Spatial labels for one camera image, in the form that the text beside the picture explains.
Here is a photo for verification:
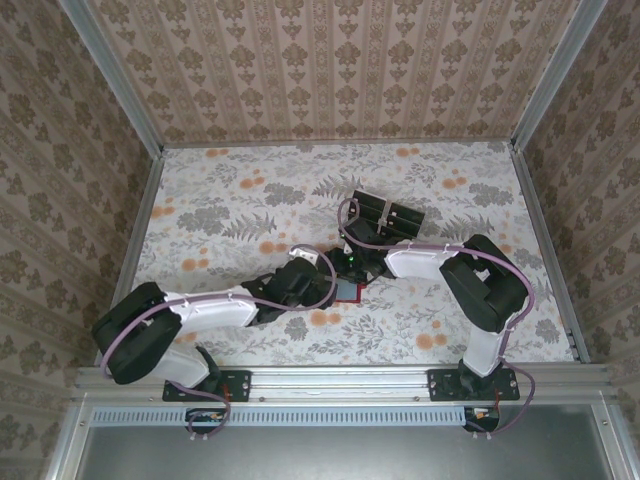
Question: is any red leather card holder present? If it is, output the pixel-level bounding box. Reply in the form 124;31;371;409
333;278;363;305

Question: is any black credit card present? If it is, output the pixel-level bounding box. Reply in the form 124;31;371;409
387;214;422;240
349;202;384;222
388;199;426;225
352;189;387;207

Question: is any small black controller board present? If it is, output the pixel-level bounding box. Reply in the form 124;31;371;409
184;407;226;435
463;405;501;434

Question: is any grey metal sheet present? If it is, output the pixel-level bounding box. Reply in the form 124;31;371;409
49;404;626;480

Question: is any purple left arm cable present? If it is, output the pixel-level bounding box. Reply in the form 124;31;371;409
99;243;337;444

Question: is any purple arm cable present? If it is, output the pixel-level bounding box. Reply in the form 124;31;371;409
337;198;539;441
99;243;337;444

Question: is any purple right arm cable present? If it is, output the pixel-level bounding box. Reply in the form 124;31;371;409
337;198;539;441

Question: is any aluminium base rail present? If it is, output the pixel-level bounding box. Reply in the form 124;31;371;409
74;364;614;401

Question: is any slotted grey cable duct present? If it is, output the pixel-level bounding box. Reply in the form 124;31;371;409
92;405;501;429

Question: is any aluminium side rail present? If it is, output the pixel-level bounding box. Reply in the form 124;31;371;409
509;144;592;365
94;147;166;370

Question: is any aluminium frame post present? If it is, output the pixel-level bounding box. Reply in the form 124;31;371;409
509;0;610;151
56;0;167;157

